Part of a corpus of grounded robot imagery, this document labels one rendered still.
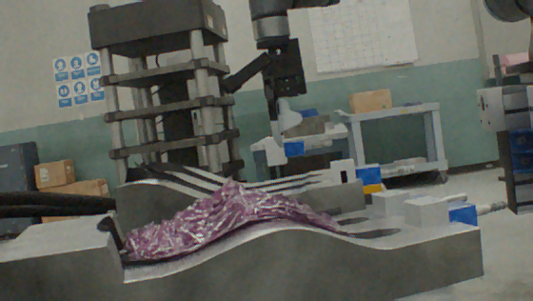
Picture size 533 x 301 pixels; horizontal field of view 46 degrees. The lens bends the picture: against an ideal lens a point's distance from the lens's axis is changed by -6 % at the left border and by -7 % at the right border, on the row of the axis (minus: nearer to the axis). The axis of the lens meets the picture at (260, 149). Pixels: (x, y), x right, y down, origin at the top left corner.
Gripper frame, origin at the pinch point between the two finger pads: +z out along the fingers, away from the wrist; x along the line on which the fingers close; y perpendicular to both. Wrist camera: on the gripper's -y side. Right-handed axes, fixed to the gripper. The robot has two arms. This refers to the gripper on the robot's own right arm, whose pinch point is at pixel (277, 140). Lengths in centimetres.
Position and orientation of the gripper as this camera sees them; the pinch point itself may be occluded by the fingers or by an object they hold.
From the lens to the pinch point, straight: 133.8
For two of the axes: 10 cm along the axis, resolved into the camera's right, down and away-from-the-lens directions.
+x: 1.0, -0.7, 9.9
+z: 1.5, 9.9, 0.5
